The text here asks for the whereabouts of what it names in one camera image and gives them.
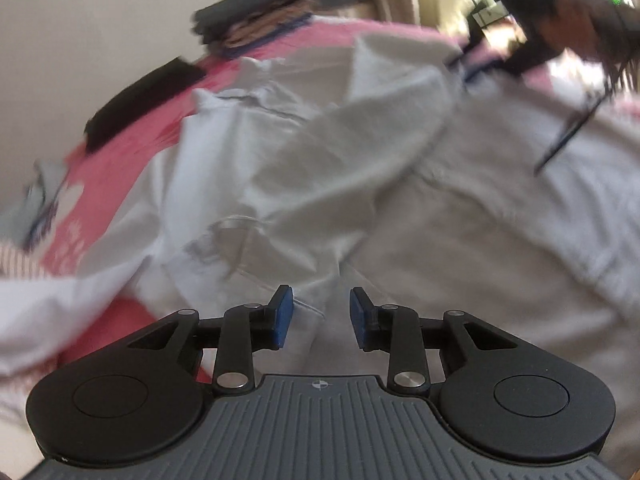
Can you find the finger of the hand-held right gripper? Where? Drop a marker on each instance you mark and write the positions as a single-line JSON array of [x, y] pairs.
[[475, 60]]

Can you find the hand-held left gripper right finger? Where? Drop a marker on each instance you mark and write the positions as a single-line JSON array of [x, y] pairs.
[[359, 320]]

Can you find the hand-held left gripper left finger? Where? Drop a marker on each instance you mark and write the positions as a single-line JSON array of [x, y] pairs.
[[284, 317]]

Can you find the white shirt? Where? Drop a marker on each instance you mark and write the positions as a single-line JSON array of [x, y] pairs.
[[350, 185]]

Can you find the person's right hand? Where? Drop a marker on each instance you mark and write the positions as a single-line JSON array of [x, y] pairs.
[[575, 25]]

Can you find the blue folded garment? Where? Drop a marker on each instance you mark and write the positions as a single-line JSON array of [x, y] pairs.
[[280, 42]]

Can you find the beige folded garment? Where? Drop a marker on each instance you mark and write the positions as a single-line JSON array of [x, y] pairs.
[[270, 27]]

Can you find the pink floral blanket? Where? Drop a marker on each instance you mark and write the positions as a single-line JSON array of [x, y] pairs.
[[100, 185]]

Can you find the dark grey folded garment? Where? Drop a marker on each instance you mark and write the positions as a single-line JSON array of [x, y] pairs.
[[250, 2]]

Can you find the black folded garment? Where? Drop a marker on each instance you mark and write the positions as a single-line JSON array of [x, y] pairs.
[[145, 95]]

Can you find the pink white checked garment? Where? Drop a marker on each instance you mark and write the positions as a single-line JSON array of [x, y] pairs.
[[15, 260]]

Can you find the grey-blue knit garment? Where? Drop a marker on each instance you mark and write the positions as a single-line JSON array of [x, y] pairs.
[[30, 205]]

